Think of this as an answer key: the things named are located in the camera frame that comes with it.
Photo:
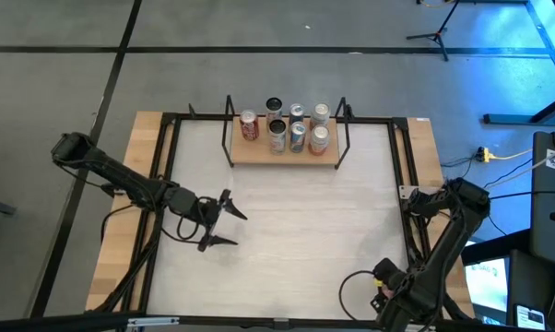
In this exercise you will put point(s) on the black tripod stand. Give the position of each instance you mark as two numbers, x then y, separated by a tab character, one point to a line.
439	33

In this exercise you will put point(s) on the Spindrift pink white can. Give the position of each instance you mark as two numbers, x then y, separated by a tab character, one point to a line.
319	138
321	113

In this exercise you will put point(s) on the small silver plate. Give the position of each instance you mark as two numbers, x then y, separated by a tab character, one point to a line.
404	191

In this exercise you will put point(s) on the Celsius tall white can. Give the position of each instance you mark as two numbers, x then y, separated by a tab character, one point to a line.
277	136
274	107

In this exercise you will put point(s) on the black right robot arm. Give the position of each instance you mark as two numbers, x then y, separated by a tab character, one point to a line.
443	258

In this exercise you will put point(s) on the silver metal bracket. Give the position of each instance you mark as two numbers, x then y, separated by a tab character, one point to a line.
153	322

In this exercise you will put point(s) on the smartphone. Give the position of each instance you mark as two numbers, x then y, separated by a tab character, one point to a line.
530	318

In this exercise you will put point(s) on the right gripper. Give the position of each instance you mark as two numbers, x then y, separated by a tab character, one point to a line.
393	276

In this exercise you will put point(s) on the Red Bull blue silver can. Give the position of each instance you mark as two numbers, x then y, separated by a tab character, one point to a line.
297	138
296	113

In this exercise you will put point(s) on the lit computer screen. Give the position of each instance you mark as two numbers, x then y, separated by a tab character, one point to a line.
487	286

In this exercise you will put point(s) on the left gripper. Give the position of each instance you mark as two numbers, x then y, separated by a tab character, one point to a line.
206	216

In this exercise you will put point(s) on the wooden shelf with black brackets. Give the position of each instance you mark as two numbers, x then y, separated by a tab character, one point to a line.
259	152

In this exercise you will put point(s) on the black desk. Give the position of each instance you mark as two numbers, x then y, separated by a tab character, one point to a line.
549	207

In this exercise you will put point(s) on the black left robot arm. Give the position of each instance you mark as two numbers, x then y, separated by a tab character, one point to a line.
121	177

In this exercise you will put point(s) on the black stand base bar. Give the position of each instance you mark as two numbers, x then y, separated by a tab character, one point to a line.
512	119

